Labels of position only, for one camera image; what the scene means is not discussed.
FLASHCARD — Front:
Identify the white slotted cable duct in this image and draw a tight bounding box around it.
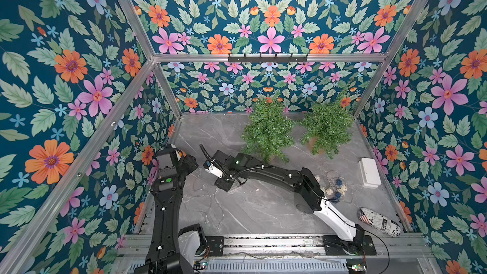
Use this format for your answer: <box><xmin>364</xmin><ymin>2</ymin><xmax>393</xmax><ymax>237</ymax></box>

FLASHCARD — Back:
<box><xmin>127</xmin><ymin>259</ymin><xmax>349</xmax><ymax>274</ymax></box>

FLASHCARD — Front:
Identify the black hook rail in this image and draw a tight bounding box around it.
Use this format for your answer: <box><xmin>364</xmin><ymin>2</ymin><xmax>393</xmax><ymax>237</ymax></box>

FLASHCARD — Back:
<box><xmin>227</xmin><ymin>53</ymin><xmax>308</xmax><ymax>63</ymax></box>

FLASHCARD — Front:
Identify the white rectangular box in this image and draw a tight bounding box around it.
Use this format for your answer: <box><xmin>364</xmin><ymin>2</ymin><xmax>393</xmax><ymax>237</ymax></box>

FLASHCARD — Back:
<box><xmin>359</xmin><ymin>157</ymin><xmax>382</xmax><ymax>189</ymax></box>

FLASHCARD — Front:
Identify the green christmas tree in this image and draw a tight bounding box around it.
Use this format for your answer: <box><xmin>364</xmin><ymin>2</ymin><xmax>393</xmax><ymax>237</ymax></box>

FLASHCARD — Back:
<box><xmin>242</xmin><ymin>96</ymin><xmax>295</xmax><ymax>162</ymax></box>
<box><xmin>301</xmin><ymin>92</ymin><xmax>354</xmax><ymax>159</ymax></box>

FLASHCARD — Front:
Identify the rattan ball string light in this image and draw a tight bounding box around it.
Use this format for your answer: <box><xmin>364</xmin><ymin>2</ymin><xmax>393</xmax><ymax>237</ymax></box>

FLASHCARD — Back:
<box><xmin>315</xmin><ymin>170</ymin><xmax>353</xmax><ymax>204</ymax></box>

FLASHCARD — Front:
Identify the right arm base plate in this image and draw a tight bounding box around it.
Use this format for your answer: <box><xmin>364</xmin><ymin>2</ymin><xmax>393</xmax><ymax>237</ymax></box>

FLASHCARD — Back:
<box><xmin>322</xmin><ymin>235</ymin><xmax>377</xmax><ymax>256</ymax></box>

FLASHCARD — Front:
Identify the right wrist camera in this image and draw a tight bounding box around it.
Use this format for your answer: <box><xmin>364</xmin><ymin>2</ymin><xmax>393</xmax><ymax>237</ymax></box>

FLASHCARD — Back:
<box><xmin>199</xmin><ymin>144</ymin><xmax>224</xmax><ymax>178</ymax></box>

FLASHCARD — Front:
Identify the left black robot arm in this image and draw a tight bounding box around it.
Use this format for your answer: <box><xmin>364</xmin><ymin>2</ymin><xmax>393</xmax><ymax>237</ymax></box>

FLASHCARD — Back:
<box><xmin>134</xmin><ymin>144</ymin><xmax>207</xmax><ymax>273</ymax></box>

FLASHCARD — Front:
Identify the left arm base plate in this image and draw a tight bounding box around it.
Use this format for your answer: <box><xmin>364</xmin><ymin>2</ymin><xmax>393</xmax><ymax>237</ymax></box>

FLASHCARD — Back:
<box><xmin>196</xmin><ymin>236</ymin><xmax>225</xmax><ymax>257</ymax></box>

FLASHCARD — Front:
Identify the newspaper print can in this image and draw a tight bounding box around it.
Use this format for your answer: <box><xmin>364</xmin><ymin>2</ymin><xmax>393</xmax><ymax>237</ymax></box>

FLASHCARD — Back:
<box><xmin>358</xmin><ymin>208</ymin><xmax>402</xmax><ymax>237</ymax></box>

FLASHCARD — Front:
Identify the orange shark plush toy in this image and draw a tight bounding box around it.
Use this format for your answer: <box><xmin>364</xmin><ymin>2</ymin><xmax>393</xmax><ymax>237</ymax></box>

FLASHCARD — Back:
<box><xmin>175</xmin><ymin>149</ymin><xmax>186</xmax><ymax>161</ymax></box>

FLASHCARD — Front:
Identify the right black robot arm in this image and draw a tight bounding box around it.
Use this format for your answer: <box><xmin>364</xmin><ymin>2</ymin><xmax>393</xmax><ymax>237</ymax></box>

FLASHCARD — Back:
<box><xmin>202</xmin><ymin>148</ymin><xmax>365</xmax><ymax>254</ymax></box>

